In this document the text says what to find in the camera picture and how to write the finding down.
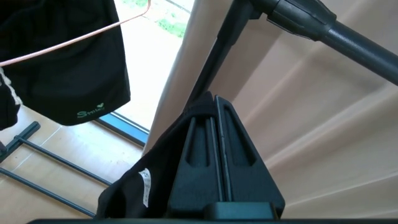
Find window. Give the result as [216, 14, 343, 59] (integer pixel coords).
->
[93, 0, 195, 147]

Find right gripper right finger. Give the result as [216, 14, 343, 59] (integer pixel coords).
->
[214, 95, 286, 218]

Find black clothes rack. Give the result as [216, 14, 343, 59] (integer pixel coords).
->
[0, 0, 398, 218]

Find black shorts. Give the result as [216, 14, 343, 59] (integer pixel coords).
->
[0, 0, 131, 131]

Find black garment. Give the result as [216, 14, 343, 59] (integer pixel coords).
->
[95, 91, 218, 218]

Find beige curtain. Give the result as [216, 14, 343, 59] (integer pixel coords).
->
[142, 0, 398, 218]

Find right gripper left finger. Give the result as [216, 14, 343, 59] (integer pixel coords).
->
[167, 116, 223, 218]

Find pink clothes hanger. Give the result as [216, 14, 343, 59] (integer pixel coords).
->
[0, 0, 152, 68]

